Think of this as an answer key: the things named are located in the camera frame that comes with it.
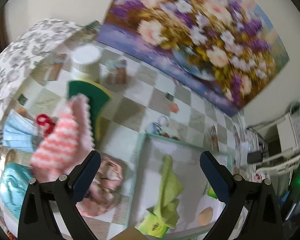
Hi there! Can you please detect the round beige powder puff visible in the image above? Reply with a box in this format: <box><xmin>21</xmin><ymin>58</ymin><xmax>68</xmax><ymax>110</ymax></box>
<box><xmin>198</xmin><ymin>207</ymin><xmax>213</xmax><ymax>226</ymax></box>

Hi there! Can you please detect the pink floral cloth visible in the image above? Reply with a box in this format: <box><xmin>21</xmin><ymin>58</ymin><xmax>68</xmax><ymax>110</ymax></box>
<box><xmin>76</xmin><ymin>157</ymin><xmax>123</xmax><ymax>217</ymax></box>

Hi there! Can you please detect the pink striped fluffy towel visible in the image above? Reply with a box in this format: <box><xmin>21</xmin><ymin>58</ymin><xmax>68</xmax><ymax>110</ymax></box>
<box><xmin>30</xmin><ymin>94</ymin><xmax>95</xmax><ymax>183</ymax></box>

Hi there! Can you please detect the blue face mask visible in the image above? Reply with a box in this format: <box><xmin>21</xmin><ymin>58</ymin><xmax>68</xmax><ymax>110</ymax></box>
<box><xmin>2</xmin><ymin>110</ymin><xmax>38</xmax><ymax>153</ymax></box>

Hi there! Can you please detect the lime green cloth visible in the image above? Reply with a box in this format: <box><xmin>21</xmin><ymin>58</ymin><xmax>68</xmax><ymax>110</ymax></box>
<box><xmin>152</xmin><ymin>155</ymin><xmax>184</xmax><ymax>229</ymax></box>

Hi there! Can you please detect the red pink flower hairclip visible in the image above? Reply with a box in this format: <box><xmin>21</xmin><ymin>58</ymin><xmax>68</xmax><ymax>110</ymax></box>
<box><xmin>36</xmin><ymin>114</ymin><xmax>56</xmax><ymax>137</ymax></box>

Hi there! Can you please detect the green tissue pack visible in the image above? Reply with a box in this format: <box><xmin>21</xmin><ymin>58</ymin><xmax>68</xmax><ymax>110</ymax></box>
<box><xmin>204</xmin><ymin>183</ymin><xmax>218</xmax><ymax>199</ymax></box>
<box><xmin>136</xmin><ymin>211</ymin><xmax>169</xmax><ymax>238</ymax></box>

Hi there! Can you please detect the green yellow sponge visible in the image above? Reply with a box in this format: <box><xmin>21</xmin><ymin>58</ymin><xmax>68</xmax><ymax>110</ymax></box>
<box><xmin>68</xmin><ymin>80</ymin><xmax>111</xmax><ymax>141</ymax></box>

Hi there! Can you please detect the green tissue pack front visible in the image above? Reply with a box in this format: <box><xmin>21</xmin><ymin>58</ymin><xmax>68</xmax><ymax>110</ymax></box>
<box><xmin>204</xmin><ymin>183</ymin><xmax>218</xmax><ymax>199</ymax></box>

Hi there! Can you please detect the teal plastic toy case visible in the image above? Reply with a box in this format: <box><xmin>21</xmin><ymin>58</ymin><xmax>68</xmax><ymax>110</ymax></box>
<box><xmin>0</xmin><ymin>163</ymin><xmax>33</xmax><ymax>219</ymax></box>

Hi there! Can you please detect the black power adapter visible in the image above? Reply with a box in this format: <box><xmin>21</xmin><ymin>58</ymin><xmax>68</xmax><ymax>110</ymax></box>
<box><xmin>247</xmin><ymin>151</ymin><xmax>263</xmax><ymax>164</ymax></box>

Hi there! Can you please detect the teal shallow box tray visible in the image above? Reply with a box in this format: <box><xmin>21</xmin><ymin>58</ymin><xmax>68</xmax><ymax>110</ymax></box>
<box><xmin>127</xmin><ymin>134</ymin><xmax>225</xmax><ymax>239</ymax></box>

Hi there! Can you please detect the floral white tablecloth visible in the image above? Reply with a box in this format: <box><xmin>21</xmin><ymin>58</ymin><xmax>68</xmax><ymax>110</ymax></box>
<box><xmin>0</xmin><ymin>18</ymin><xmax>83</xmax><ymax>122</ymax></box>

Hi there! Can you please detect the white pill bottle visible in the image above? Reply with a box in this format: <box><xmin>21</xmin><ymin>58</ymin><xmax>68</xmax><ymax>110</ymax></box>
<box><xmin>70</xmin><ymin>44</ymin><xmax>102</xmax><ymax>82</ymax></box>

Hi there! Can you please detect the floral painting canvas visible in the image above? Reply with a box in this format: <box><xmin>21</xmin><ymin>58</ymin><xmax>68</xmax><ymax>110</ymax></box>
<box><xmin>97</xmin><ymin>0</ymin><xmax>289</xmax><ymax>116</ymax></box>

